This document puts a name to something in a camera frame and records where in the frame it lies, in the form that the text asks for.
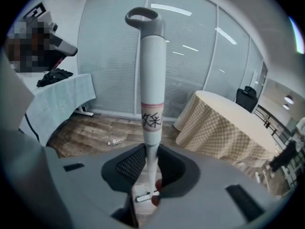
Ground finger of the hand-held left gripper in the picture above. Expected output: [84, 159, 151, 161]
[51, 31, 79, 57]

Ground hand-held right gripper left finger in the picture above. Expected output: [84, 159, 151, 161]
[0, 48, 146, 229]

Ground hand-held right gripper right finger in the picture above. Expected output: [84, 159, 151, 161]
[135, 145, 285, 229]

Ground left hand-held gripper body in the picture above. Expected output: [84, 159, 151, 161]
[23, 1, 59, 34]

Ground plastic bottle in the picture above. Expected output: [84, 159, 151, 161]
[107, 138, 125, 146]

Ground black garment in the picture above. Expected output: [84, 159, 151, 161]
[36, 68, 74, 87]

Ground glass partition blinds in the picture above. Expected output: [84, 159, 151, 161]
[77, 0, 265, 119]

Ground pale blue tablecloth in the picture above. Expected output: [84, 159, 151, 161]
[19, 73, 96, 146]

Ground beige checked tablecloth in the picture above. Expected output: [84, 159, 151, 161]
[173, 90, 278, 168]

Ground black office chair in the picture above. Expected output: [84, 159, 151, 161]
[235, 85, 259, 114]

